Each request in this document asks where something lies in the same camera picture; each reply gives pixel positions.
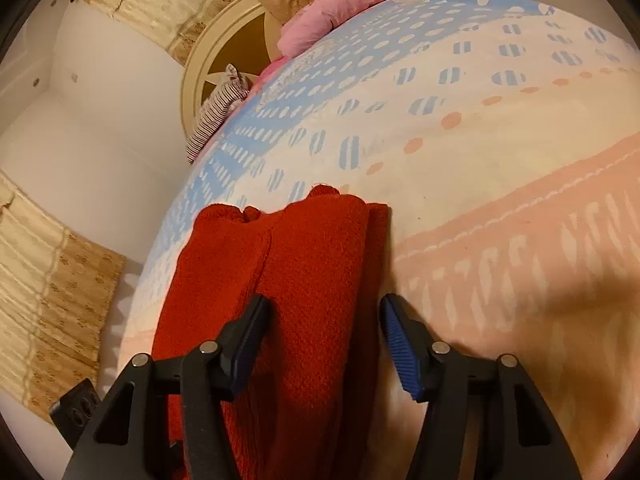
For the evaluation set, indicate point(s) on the cream wooden headboard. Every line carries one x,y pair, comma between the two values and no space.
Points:
205,55

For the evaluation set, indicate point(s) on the striped pillow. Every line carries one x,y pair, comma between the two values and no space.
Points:
215,110

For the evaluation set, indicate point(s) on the pink under sheet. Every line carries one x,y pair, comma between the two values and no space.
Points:
272,67

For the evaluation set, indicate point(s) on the polka dot bed sheet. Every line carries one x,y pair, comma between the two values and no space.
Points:
500,185

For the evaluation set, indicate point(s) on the red knitted sweater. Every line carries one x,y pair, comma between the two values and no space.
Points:
310,285

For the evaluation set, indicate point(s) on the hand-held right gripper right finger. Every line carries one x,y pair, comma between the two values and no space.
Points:
400,345

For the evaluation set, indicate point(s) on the pink pillow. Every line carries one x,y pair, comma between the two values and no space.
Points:
325,15

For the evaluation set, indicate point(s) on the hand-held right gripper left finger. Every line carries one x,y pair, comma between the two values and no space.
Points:
247,350

